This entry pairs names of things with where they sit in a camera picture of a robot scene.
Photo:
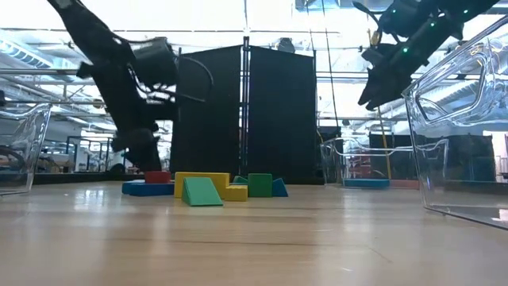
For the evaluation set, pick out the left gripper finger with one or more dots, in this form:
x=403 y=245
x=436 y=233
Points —
x=143 y=155

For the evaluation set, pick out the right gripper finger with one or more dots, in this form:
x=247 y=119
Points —
x=383 y=89

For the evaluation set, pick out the red bridge block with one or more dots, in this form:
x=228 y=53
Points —
x=157 y=177

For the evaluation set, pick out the long blue block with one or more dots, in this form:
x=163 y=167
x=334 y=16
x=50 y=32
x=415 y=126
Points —
x=367 y=183
x=151 y=190
x=131 y=182

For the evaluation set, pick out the green wedge block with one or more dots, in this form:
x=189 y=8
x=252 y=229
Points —
x=200 y=194

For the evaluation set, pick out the yellow arch block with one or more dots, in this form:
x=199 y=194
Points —
x=220 y=180

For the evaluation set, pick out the long pink block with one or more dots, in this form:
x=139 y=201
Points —
x=405 y=184

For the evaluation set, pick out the long teal-blue block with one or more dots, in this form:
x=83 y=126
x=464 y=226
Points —
x=240 y=180

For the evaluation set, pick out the long yellow block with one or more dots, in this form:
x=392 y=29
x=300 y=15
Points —
x=237 y=193

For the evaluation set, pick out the green cube block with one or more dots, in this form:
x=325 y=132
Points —
x=260 y=185

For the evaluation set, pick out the small blue block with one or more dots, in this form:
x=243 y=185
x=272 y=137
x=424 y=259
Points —
x=279 y=190

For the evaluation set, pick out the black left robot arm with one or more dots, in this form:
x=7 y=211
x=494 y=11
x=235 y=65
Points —
x=87 y=32

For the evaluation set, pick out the clear plastic bin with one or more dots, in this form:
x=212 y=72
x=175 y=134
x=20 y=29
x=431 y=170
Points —
x=24 y=151
x=357 y=159
x=456 y=159

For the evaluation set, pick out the black folding partition screen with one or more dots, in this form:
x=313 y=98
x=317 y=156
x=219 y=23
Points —
x=278 y=119

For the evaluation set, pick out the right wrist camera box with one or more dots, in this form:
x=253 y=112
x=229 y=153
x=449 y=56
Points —
x=399 y=20

